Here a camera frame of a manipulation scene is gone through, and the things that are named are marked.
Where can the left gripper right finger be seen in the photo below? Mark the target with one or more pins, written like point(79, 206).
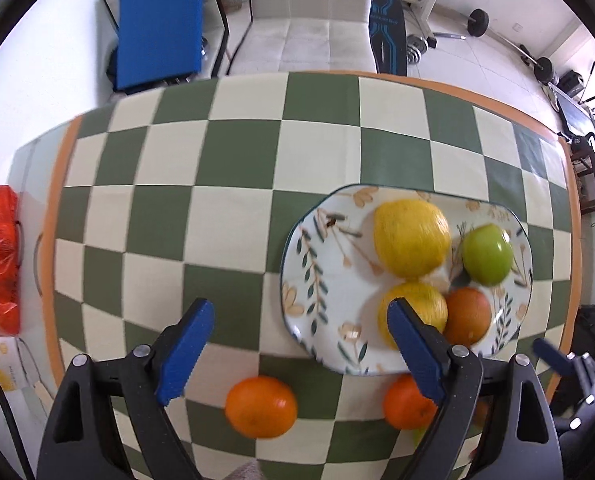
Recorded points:
point(518, 441)

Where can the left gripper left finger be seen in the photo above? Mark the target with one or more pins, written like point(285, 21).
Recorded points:
point(82, 439)

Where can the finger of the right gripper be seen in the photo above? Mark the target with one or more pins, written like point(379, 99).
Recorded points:
point(553, 357)

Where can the dark orange fruit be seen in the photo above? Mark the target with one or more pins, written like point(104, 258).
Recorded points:
point(469, 316)

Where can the green apple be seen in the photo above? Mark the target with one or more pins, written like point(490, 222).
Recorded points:
point(418, 435)
point(487, 254)

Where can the bright orange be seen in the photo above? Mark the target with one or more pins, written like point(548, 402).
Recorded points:
point(405, 407)
point(261, 407)

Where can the large yellow lemon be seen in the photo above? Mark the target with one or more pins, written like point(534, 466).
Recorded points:
point(412, 237)

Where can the yellow snack box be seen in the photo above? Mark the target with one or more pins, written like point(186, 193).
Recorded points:
point(18, 369)

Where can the dark wooden shelf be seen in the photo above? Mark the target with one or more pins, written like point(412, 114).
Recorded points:
point(583, 161)

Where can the floral oval ceramic plate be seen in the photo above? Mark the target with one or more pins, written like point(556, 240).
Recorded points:
point(332, 280)

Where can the green white checkered tablecloth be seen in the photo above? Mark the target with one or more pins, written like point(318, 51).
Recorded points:
point(192, 191)

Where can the barbell on floor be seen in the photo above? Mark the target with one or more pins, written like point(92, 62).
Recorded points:
point(478, 26)

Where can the black blue weight bench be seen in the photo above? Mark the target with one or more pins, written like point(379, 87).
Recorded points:
point(387, 32)

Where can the white padded chair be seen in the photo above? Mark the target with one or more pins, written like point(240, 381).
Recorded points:
point(298, 35)

